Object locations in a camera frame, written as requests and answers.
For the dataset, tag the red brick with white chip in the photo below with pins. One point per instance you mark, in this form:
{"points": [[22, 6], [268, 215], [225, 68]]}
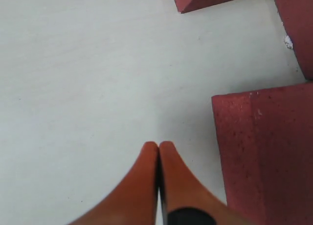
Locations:
{"points": [[297, 18]]}

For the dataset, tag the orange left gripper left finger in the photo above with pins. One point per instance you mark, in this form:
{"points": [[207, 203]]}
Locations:
{"points": [[134, 200]]}

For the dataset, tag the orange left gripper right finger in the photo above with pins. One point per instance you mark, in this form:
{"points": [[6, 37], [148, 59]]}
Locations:
{"points": [[185, 201]]}

